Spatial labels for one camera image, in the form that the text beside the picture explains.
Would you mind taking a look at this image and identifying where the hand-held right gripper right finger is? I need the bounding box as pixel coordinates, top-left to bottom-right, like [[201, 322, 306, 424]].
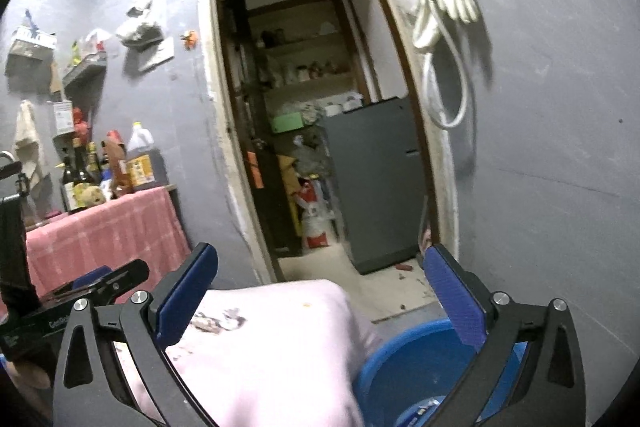
[[422, 243, 587, 427]]

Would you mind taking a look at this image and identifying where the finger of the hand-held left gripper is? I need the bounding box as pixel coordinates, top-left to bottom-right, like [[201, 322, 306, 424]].
[[65, 265, 115, 291], [40, 259, 151, 308]]

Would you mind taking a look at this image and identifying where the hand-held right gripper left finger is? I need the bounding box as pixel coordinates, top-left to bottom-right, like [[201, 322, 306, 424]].
[[52, 243, 220, 427]]

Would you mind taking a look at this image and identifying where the blue plastic basin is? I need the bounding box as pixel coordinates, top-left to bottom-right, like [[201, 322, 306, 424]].
[[352, 317, 532, 427]]

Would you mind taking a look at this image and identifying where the torn white blue wrapper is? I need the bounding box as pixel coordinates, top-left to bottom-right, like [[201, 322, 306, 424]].
[[397, 398, 443, 425]]

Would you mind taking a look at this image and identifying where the person's left hand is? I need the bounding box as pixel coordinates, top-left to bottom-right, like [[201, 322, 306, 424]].
[[7, 354, 57, 391]]

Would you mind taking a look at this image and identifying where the red checked cloth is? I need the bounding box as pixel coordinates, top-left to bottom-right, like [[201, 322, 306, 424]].
[[0, 185, 192, 309]]

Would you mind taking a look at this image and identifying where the ginger root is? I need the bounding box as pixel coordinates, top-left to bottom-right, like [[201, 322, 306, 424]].
[[79, 186, 106, 208]]

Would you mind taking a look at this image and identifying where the light pink cloth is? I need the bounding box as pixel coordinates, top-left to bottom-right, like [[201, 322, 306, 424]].
[[116, 278, 387, 427]]

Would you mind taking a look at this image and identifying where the large cooking oil bottle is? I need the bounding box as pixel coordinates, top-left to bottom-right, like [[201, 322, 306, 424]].
[[124, 121, 164, 193]]

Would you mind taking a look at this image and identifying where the white hanging towel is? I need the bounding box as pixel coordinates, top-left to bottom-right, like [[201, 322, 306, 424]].
[[12, 99, 47, 194]]

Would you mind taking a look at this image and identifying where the red hanging object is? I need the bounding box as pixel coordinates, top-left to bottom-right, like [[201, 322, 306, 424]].
[[72, 106, 91, 143]]

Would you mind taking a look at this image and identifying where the metal utensil holder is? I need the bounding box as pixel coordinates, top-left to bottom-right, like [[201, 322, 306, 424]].
[[49, 99, 75, 136]]

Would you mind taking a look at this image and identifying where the white red sack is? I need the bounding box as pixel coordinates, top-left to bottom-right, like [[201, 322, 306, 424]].
[[299, 179, 337, 251]]

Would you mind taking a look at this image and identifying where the yellow bag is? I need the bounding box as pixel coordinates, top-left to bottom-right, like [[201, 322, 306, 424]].
[[277, 154, 301, 193]]

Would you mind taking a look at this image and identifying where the wooden spatula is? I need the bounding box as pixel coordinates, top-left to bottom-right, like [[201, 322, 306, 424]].
[[49, 61, 64, 100]]

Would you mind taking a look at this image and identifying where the green box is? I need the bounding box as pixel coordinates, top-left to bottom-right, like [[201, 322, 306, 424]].
[[271, 112, 305, 134]]

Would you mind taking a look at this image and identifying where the white plastic basket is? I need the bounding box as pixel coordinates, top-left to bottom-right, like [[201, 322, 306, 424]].
[[4, 24, 57, 78]]

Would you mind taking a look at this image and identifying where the hanging clear plastic bag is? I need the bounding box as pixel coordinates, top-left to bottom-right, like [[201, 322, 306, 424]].
[[115, 0, 165, 48]]

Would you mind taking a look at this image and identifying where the wooden storage shelf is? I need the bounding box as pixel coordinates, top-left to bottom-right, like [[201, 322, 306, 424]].
[[247, 0, 372, 118]]

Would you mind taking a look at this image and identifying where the wooden door frame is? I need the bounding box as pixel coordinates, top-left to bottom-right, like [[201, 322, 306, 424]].
[[199, 0, 462, 284]]

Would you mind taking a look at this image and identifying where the metal wall rack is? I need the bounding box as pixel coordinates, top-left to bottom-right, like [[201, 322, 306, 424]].
[[62, 52, 109, 88]]

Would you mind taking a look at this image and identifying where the white wall socket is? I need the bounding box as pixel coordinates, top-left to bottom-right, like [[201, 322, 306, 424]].
[[137, 36, 175, 73]]

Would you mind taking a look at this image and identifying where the white hose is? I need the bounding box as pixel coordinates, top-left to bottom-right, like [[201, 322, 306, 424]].
[[412, 0, 474, 130]]

